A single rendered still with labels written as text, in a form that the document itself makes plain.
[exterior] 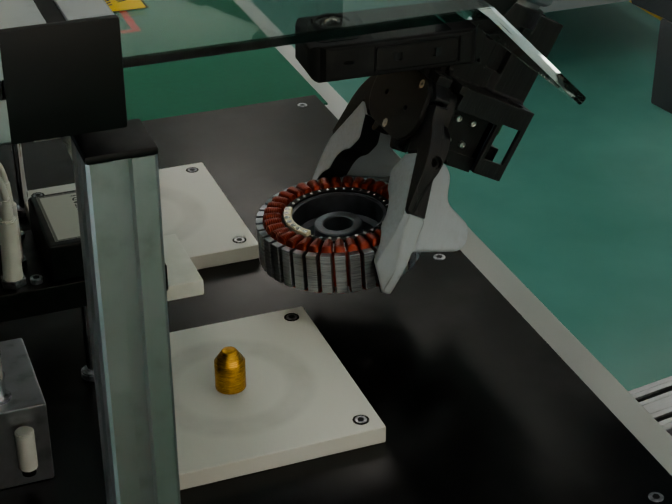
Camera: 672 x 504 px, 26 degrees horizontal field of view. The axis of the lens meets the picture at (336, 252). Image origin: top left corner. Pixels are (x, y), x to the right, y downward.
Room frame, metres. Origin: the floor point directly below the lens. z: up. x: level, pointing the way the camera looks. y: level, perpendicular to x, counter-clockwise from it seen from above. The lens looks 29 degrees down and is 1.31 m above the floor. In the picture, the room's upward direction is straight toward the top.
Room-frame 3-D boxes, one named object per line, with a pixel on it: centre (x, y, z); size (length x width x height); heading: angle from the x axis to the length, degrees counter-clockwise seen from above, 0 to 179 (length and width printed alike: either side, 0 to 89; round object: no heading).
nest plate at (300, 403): (0.76, 0.07, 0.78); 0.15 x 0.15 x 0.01; 21
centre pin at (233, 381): (0.76, 0.07, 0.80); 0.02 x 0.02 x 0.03
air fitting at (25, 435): (0.67, 0.18, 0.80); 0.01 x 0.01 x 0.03; 21
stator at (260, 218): (0.87, 0.00, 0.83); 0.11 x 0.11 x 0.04
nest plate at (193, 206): (0.98, 0.15, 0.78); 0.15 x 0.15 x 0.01; 21
